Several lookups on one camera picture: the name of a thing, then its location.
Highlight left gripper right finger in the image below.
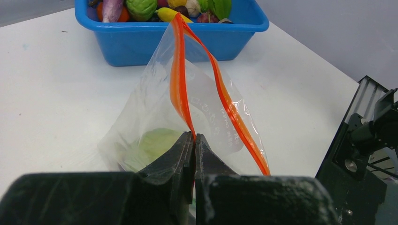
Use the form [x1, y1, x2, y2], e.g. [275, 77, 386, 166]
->
[194, 134, 338, 225]

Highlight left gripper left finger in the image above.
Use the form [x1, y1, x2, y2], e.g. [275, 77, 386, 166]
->
[0, 132, 195, 225]

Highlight green toy cabbage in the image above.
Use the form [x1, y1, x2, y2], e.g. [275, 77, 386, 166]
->
[119, 128, 182, 172]

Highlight clear zip bag orange zipper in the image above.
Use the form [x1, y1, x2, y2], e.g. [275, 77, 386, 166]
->
[99, 15, 271, 175]

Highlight yellow toy banana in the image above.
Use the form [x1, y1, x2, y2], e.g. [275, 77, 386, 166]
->
[155, 7, 193, 23]

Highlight green toy chayote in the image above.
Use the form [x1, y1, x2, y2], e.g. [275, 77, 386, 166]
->
[197, 0, 209, 13]

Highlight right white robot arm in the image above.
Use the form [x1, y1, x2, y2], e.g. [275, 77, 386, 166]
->
[350, 88, 398, 156]

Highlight blue plastic bin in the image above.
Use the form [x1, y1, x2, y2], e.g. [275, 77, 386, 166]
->
[75, 0, 269, 67]

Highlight red toy grapes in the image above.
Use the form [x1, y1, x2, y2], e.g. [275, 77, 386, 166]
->
[197, 12, 219, 23]

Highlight orange toy tangerine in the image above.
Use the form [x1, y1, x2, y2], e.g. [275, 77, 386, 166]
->
[96, 2, 130, 23]

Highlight green custard apple toy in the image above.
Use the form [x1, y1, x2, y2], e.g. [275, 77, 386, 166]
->
[126, 0, 158, 22]

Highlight dark dried date toy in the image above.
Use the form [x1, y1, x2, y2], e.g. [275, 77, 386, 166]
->
[174, 6, 190, 18]

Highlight green toy mango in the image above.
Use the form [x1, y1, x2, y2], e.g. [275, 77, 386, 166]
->
[207, 0, 232, 19]

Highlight white toy garlic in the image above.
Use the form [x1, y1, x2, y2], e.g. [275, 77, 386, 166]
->
[185, 0, 201, 18]

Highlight orange toy walnut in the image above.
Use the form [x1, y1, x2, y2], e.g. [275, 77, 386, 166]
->
[167, 0, 187, 9]

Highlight magenta toy sweet potato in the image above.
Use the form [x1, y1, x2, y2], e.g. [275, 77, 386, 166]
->
[157, 0, 168, 8]

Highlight light purple toy eggplant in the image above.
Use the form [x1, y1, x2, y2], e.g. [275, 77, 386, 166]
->
[102, 0, 123, 23]

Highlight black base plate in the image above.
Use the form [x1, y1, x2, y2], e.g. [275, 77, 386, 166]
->
[316, 113, 387, 225]

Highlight aluminium frame rail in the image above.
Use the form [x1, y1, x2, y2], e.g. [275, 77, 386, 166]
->
[344, 76, 388, 123]

